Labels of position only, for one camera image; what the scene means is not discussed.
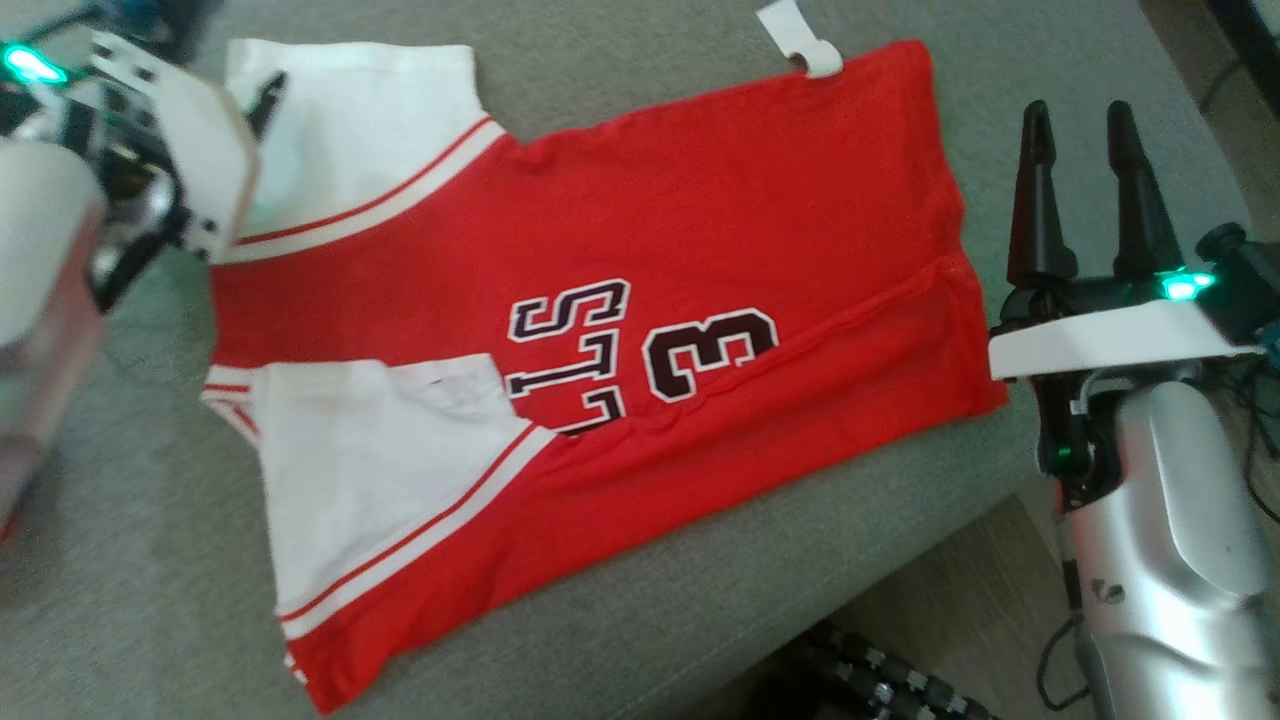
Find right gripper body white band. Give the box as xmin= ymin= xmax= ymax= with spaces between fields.
xmin=988 ymin=273 xmax=1256 ymax=381

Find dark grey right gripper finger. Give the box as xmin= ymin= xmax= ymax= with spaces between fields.
xmin=1105 ymin=100 xmax=1186 ymax=283
xmin=1007 ymin=100 xmax=1079 ymax=291

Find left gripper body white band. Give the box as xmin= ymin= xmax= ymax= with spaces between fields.
xmin=95 ymin=30 xmax=261 ymax=263

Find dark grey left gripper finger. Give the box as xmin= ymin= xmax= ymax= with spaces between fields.
xmin=245 ymin=70 xmax=289 ymax=141

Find red and white jersey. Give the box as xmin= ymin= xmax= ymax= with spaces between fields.
xmin=200 ymin=0 xmax=1009 ymax=716

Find grey fabric sofa ottoman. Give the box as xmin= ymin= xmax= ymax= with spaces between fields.
xmin=0 ymin=0 xmax=1261 ymax=720

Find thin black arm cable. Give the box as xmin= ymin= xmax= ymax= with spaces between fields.
xmin=1033 ymin=608 xmax=1093 ymax=713

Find black corrugated cable conduit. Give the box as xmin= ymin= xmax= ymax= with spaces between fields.
xmin=770 ymin=620 xmax=1001 ymax=720

